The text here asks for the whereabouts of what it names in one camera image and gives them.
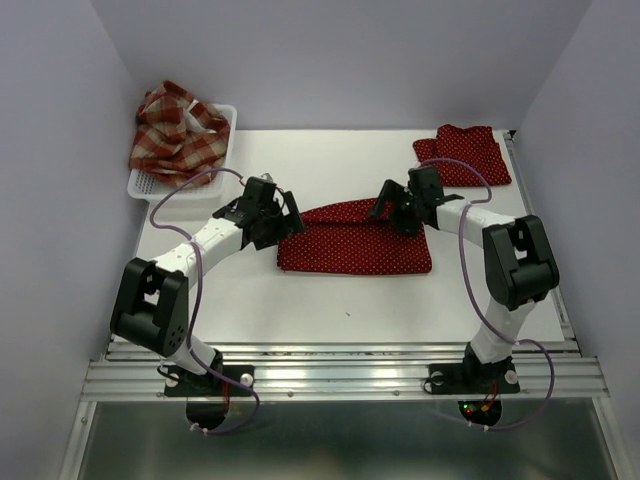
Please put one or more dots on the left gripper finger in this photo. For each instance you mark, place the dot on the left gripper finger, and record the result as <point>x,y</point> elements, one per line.
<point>293,221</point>
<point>269,233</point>

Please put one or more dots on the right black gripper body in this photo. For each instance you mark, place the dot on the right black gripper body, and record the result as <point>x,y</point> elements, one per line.
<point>409,199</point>

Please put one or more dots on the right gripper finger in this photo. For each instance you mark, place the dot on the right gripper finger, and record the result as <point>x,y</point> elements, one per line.
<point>386,199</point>
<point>405,222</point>

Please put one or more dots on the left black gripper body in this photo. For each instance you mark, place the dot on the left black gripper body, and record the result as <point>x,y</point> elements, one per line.
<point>271,213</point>

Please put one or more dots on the red polka dot skirt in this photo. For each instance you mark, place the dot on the red polka dot skirt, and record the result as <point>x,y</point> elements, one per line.
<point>475,146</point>
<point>342,238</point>

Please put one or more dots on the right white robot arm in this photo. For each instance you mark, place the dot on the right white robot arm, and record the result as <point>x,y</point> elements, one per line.
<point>519,270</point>

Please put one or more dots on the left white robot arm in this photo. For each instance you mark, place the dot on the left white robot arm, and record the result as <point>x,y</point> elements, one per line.
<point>158,300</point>

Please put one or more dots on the red beige plaid skirt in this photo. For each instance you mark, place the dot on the red beige plaid skirt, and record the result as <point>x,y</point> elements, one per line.
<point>178,138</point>

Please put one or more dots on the white plastic basket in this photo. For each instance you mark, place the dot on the white plastic basket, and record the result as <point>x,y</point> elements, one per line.
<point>143,186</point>

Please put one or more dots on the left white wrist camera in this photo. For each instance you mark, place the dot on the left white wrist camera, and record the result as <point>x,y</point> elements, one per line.
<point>267,176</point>

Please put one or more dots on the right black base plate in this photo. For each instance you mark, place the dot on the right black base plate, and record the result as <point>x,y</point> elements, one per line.
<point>462,380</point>

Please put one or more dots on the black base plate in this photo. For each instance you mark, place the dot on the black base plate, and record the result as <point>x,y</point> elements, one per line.
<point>180,383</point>
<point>462,380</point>

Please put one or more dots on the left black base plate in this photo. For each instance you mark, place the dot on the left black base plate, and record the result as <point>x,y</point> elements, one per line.
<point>180,383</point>

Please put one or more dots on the aluminium rail frame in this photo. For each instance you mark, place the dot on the aluminium rail frame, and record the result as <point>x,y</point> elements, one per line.
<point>353,411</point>

